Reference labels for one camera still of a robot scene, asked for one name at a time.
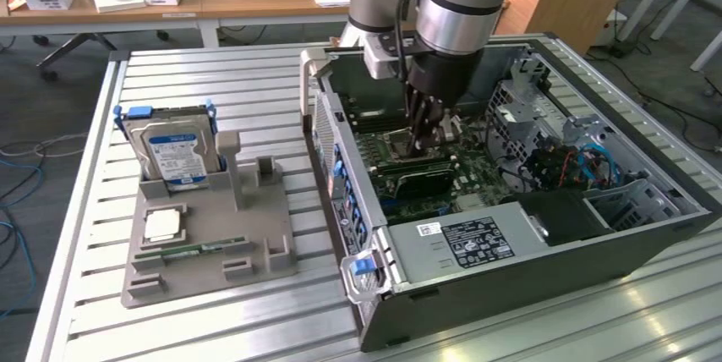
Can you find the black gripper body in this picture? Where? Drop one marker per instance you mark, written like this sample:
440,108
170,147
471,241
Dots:
446,76

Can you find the green GPU with black fan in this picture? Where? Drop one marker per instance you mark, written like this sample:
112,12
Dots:
423,184

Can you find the silver socket cover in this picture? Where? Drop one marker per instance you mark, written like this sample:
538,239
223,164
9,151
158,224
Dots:
455,127

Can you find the CPU socket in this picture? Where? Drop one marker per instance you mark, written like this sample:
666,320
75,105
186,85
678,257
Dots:
398,144

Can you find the green motherboard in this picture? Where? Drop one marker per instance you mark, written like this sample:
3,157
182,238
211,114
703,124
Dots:
479,167

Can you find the silver perforated drive cage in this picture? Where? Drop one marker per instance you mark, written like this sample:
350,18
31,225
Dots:
519,112

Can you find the silver chipset heatsink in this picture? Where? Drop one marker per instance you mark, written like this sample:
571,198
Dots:
471,202

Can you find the grey power supply unit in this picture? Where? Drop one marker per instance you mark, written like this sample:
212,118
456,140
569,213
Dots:
428,252

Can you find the black power strip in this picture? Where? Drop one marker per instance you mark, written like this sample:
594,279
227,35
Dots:
614,50

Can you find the black drive bay cage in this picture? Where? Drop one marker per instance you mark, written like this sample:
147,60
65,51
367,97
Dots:
563,218

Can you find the white box red button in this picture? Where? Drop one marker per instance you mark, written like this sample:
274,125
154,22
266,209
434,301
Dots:
617,19

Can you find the blue case release latch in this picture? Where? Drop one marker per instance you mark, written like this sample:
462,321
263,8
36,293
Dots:
360,268

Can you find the grey parts rack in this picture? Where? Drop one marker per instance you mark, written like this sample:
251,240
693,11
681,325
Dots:
226,226

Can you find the hard disk with blue rails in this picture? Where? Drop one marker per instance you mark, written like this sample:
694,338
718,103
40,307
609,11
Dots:
170,155

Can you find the black open PC case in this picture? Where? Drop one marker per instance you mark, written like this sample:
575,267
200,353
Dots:
507,307

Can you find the silver CPU chip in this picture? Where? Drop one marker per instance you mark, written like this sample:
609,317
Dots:
162,224

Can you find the black chair base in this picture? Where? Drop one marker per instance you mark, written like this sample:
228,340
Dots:
67,47

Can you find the orange packet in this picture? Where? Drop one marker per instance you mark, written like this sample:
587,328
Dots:
13,0

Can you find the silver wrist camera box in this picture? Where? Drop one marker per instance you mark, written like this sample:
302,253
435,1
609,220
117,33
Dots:
378,61

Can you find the silver disk bay bracket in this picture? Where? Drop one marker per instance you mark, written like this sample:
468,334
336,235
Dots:
637,201

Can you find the white table frame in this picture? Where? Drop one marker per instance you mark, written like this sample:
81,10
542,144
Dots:
679,3

